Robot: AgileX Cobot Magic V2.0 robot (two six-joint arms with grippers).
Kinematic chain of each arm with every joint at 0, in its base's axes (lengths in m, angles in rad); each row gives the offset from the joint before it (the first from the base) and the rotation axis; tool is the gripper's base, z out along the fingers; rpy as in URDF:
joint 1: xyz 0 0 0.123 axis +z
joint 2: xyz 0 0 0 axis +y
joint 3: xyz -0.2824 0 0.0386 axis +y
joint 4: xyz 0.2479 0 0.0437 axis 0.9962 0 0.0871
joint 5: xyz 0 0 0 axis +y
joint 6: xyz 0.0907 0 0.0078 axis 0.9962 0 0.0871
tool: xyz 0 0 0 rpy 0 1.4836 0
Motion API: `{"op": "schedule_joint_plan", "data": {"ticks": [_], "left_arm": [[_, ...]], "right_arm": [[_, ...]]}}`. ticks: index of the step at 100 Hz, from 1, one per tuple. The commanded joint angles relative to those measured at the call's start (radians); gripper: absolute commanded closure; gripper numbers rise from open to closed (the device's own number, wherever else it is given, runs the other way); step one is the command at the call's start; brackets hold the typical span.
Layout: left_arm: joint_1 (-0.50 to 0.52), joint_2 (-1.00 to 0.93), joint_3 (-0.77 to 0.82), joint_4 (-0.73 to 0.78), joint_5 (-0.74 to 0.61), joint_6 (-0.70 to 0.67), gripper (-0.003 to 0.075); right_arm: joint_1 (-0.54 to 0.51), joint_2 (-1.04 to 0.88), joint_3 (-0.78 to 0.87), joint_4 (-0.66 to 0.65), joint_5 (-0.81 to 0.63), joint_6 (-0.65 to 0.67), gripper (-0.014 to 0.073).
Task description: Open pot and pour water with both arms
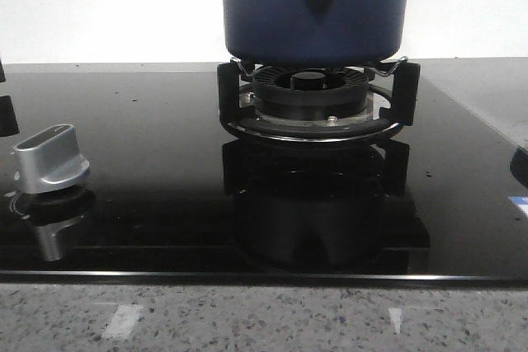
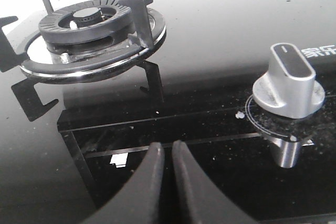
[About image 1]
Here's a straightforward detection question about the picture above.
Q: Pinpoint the blue cooking pot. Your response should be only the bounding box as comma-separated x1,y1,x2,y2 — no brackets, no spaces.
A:
223,0,407,67

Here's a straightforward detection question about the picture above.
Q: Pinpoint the black glass stove top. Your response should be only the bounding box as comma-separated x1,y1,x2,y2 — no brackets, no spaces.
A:
1,62,527,288

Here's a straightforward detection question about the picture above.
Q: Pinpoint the black pot support grate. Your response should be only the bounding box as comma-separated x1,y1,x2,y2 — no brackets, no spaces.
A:
217,58,420,145

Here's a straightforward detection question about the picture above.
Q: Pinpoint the black left burner grate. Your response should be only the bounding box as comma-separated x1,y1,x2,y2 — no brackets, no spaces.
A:
0,54,20,138

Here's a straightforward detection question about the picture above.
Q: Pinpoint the silver stove control knob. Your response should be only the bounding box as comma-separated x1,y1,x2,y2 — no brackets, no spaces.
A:
13,124,90,195

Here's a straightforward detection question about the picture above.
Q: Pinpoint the black round gas burner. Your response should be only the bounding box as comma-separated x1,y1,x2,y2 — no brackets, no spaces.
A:
238,66,375,124

